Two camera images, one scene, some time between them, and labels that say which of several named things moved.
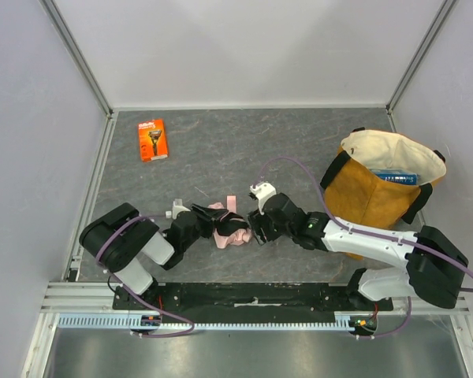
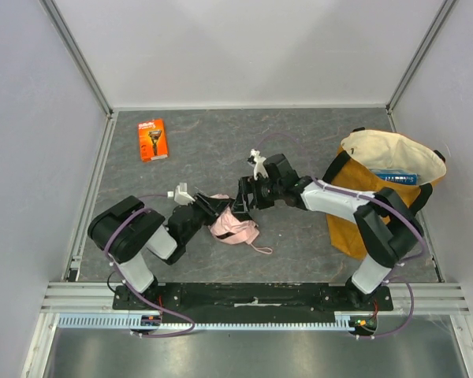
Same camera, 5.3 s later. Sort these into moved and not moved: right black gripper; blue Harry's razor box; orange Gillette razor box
Moved: right black gripper
Not moved: blue Harry's razor box; orange Gillette razor box
